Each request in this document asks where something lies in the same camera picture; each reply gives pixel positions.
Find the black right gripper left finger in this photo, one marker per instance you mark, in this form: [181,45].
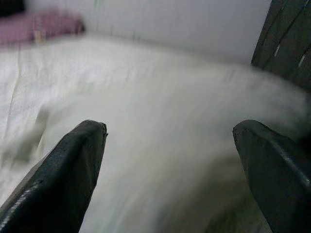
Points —
[60,182]

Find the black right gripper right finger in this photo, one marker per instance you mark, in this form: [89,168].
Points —
[279,182]

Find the white pillow with green print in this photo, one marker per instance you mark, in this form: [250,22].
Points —
[158,121]

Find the white quilted mattress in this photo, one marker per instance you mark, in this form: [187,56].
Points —
[19,80]

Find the black tufted headboard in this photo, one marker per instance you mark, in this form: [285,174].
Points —
[286,36]

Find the purple penguin print blanket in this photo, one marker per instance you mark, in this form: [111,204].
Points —
[36,26]

